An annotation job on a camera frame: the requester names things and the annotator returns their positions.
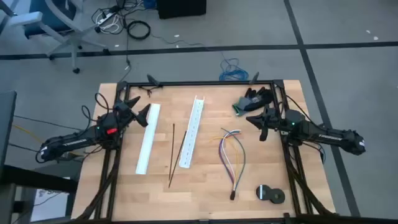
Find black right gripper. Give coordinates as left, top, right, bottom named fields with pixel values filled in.
left=245, top=113, right=285, bottom=142

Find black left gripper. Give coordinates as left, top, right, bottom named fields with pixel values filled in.
left=119, top=95, right=152, bottom=128

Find bundle of coloured wires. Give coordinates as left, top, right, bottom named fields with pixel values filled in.
left=220, top=127, right=247, bottom=191

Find white cable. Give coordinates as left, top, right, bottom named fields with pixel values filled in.
left=222, top=129, right=242, bottom=192

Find bundle of coloured cables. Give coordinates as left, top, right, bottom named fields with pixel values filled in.
left=218, top=128, right=237, bottom=194
left=219, top=132, right=243, bottom=194

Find black zip tie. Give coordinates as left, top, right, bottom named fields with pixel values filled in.
left=168, top=130, right=187, bottom=189
left=169, top=123, right=175, bottom=182

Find white slotted cable duct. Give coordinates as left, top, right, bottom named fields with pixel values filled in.
left=179, top=95, right=206, bottom=169

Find clear safety glasses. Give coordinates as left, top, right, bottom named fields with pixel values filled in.
left=138, top=86, right=162, bottom=98

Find grey glove with green cuff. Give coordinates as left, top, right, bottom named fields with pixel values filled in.
left=232, top=95, right=262, bottom=118

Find black work glove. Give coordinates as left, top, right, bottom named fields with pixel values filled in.
left=244, top=86, right=276, bottom=110

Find black tape roll white label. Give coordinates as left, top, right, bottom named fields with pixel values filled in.
left=256, top=184, right=273, bottom=201

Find plain black tape roll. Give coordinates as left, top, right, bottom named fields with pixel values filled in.
left=269, top=188, right=286, bottom=205

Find white power strip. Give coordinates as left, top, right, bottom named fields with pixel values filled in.
left=95, top=11, right=118, bottom=26

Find black box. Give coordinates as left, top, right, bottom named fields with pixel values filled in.
left=155, top=0, right=208, bottom=20

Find white printed box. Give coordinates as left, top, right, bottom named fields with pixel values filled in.
left=30, top=188, right=72, bottom=222

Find dark grey cabinet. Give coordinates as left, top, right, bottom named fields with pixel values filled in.
left=0, top=90, right=18, bottom=170

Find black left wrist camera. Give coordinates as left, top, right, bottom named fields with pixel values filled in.
left=113, top=99, right=131, bottom=113

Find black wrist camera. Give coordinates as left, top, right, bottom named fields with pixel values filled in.
left=263, top=105, right=280, bottom=118
left=113, top=99, right=131, bottom=113

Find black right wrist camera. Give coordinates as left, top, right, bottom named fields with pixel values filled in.
left=263, top=105, right=280, bottom=118

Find white flat duct cover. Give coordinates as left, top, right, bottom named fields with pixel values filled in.
left=135, top=103, right=162, bottom=175

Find blue floor cable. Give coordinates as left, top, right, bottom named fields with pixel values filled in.
left=150, top=32, right=249, bottom=82

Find long black floor cable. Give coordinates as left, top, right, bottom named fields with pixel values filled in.
left=116, top=17, right=133, bottom=84

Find black coiled cable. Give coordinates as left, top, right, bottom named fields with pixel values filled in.
left=126, top=20, right=152, bottom=40

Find white frame office chair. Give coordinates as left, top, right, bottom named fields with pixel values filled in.
left=0, top=0, right=110, bottom=75

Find yellow floor cable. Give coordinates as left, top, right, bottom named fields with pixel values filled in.
left=11, top=123, right=43, bottom=144

